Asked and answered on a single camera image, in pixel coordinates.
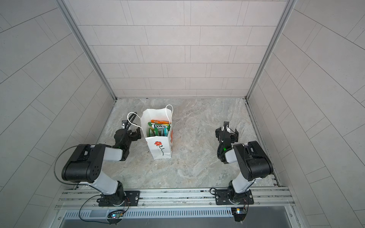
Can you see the right circuit board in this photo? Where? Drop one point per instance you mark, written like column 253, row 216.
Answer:
column 239, row 214

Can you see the circuit board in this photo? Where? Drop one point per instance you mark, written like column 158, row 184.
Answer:
column 118, row 214
column 239, row 214

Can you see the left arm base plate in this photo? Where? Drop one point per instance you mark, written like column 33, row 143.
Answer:
column 127, row 198

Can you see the green snack packets in bag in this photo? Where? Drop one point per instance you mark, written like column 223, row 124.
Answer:
column 158, row 132

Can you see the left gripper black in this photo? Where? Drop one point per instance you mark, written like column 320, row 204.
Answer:
column 125, row 128

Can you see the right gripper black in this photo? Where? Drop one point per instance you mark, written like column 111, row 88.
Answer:
column 225, row 131

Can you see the green Fox's candy bag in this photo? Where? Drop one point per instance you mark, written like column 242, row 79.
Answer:
column 153, row 125

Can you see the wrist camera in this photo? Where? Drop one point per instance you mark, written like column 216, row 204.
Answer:
column 125, row 124
column 226, row 126

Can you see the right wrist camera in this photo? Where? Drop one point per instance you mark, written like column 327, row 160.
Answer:
column 226, row 126

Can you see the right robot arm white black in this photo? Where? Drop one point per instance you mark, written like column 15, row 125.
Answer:
column 253, row 162

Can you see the vented cable duct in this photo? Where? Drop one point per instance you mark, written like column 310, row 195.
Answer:
column 152, row 213

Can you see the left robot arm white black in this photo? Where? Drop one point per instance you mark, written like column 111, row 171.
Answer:
column 85, row 167

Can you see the aluminium mounting rail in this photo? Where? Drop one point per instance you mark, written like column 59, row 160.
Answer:
column 179, row 198

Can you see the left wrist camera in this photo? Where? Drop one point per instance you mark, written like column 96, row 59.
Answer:
column 125, row 124

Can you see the left circuit board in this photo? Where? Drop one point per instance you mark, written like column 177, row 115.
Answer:
column 118, row 214

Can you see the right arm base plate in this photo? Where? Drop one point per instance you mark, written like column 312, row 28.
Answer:
column 230, row 197

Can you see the orange Fox's candy bag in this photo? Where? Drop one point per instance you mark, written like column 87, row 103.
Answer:
column 160, row 122

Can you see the white floral paper bag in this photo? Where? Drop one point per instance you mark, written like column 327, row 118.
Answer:
column 160, row 147

